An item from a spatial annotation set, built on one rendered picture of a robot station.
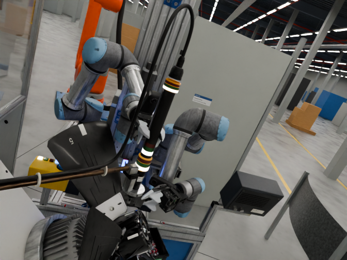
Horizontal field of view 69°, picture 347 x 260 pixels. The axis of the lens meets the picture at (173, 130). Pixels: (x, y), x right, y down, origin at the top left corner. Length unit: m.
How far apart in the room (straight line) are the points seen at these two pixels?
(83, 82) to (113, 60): 0.20
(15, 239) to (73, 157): 0.24
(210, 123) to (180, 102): 1.49
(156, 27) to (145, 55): 0.18
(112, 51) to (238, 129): 2.02
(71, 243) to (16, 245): 0.13
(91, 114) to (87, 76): 0.30
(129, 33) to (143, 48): 7.26
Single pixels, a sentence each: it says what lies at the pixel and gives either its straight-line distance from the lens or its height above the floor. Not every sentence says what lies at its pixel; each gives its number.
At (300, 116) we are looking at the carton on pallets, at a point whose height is 0.55.
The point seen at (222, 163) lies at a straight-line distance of 3.07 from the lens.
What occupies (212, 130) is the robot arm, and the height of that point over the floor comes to 1.44.
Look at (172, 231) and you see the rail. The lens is 1.46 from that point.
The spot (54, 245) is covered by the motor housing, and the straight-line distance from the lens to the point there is 0.79.
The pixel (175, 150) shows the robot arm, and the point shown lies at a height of 1.30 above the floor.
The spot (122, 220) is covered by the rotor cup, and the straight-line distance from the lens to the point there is 0.78.
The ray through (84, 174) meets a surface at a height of 1.38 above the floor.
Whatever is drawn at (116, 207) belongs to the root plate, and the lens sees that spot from 0.80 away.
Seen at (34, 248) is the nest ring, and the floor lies 1.15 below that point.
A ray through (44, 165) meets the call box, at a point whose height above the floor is 1.07.
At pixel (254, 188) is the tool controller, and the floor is 1.23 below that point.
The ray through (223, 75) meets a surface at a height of 1.58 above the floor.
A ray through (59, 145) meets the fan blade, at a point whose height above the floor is 1.41.
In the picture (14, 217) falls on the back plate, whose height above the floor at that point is 1.20.
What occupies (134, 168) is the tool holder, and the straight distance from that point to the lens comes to 0.75.
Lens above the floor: 1.75
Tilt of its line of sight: 19 degrees down
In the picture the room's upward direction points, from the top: 22 degrees clockwise
